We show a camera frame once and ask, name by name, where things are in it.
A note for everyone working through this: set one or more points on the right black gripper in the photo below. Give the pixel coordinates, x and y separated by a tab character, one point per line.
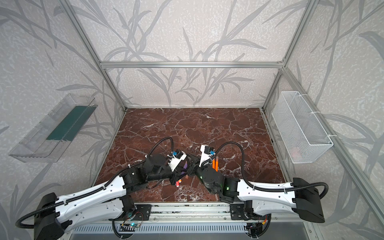
196	168

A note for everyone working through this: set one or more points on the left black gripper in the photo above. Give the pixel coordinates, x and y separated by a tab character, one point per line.
175	175

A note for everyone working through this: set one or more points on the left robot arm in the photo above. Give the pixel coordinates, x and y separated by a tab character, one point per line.
107	201

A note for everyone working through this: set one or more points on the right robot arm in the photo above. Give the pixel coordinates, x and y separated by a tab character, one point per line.
260	199

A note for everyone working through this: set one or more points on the green circuit board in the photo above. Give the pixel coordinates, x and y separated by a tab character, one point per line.
128	227

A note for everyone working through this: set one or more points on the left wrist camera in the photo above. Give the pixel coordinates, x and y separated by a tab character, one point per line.
176	157

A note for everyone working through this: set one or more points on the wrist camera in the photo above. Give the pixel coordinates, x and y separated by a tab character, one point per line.
176	157
207	154

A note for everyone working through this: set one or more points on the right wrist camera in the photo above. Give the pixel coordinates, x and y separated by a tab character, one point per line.
207	154

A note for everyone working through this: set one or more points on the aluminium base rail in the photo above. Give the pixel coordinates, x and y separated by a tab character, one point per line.
164	213

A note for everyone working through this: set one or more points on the clear plastic wall bin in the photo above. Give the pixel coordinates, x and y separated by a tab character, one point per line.
49	139

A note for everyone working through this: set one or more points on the white wire mesh basket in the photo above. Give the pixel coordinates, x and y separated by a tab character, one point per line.
303	135

